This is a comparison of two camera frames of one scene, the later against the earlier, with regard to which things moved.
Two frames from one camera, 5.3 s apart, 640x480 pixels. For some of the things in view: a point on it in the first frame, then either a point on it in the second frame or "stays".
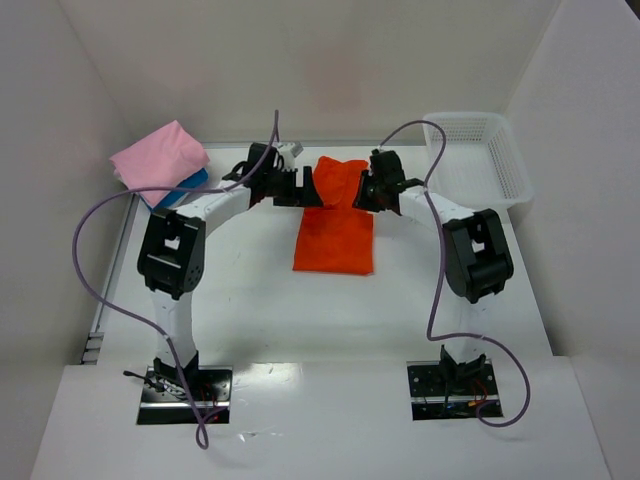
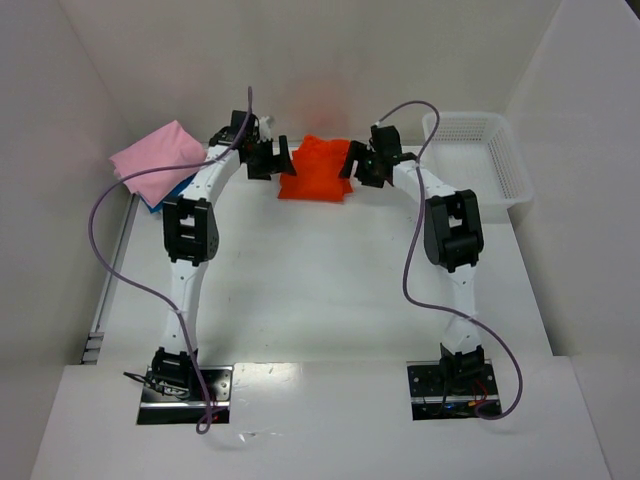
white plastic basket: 482,165 stays
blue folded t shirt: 200,179 stays
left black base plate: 166,403 stays
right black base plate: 434,398 stays
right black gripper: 370,189 → 366,166
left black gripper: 288,187 → 267,158
